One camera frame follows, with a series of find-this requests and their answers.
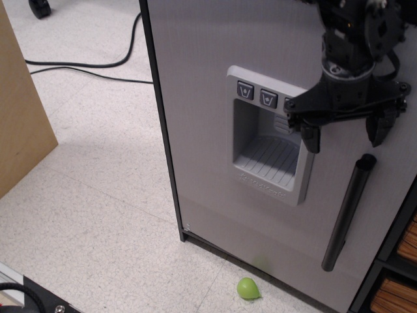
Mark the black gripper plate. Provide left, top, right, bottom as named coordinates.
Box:
left=283, top=76, right=411, bottom=153

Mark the grey toy fridge door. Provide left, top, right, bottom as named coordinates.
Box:
left=146, top=0, right=417, bottom=312

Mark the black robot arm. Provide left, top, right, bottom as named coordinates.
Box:
left=284, top=1, right=416, bottom=154

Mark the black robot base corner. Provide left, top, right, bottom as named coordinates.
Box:
left=0, top=275, right=82, bottom=313

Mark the upper woven wicker basket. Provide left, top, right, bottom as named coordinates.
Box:
left=396, top=213, right=417, bottom=265

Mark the woven wicker basket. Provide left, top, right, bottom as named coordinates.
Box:
left=369, top=278, right=416, bottom=313
left=396, top=213, right=417, bottom=265

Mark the lower woven wicker basket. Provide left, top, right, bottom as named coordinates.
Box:
left=369, top=278, right=416, bottom=313

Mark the small green toy fruit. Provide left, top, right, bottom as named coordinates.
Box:
left=237, top=277, right=261, bottom=300

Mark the tan wooden board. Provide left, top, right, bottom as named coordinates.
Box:
left=1, top=4, right=58, bottom=196

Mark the black caster wheel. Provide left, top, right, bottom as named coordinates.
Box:
left=28, top=0, right=51, bottom=19

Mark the thick black floor cable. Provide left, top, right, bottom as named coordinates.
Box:
left=24, top=12, right=143, bottom=68

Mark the black braided cable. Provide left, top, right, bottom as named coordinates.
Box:
left=0, top=279, right=50, bottom=313

